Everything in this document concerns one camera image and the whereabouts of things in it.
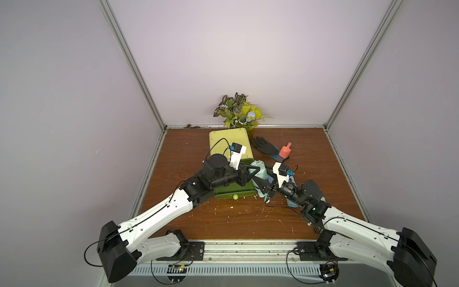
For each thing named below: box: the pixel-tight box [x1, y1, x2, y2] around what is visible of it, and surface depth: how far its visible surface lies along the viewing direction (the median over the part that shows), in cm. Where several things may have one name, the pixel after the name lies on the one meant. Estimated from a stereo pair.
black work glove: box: [251, 136, 290, 164], surface depth 109 cm
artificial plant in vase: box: [213, 92, 275, 143], surface depth 99 cm
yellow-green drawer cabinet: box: [209, 127, 255, 164], surface depth 89 cm
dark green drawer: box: [213, 179, 257, 200], surface depth 81 cm
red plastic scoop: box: [279, 142, 293, 159], surface depth 108 cm
